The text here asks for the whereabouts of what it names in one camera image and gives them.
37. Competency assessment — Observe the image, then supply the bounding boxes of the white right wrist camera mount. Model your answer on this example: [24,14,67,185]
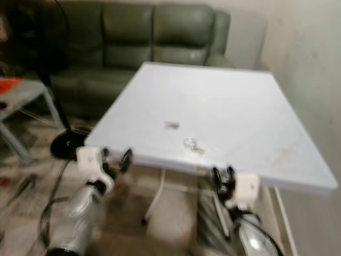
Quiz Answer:
[233,173,261,209]

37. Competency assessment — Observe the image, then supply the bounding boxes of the small grey side table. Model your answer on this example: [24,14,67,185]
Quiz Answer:
[0,77,66,164]

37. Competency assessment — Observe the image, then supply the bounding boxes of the silver keys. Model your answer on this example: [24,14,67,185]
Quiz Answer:
[183,137,206,157]

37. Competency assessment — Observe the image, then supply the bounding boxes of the green leather sofa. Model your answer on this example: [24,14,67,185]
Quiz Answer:
[32,3,233,121]

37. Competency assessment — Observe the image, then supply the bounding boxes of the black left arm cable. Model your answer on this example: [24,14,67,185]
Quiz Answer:
[38,157,80,252]

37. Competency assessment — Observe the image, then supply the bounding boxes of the black standing fan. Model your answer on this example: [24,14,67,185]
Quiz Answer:
[0,0,92,160]

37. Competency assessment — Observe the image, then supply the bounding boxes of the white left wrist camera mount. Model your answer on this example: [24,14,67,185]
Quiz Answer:
[76,146,113,188]

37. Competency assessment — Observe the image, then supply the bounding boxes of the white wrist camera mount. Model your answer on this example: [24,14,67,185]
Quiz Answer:
[76,146,113,188]
[233,173,261,209]

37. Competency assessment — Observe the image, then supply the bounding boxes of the orange flat item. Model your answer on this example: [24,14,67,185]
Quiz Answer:
[0,77,22,94]

